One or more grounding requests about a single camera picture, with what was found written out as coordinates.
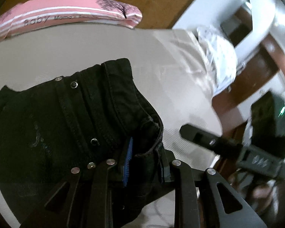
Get black denim pants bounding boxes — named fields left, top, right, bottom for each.
left=0, top=58, right=164, bottom=227

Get person's right hand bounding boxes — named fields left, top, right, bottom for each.
left=227, top=170, right=274, bottom=213

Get white patterned blanket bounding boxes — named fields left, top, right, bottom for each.
left=197, top=26, right=238, bottom=96

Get beige textured bed mat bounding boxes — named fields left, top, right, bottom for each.
left=0, top=24, right=222, bottom=227

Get brown wooden door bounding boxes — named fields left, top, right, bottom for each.
left=212, top=34, right=285, bottom=117

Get pink striped pillow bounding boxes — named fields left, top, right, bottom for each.
left=0, top=0, right=143, bottom=41

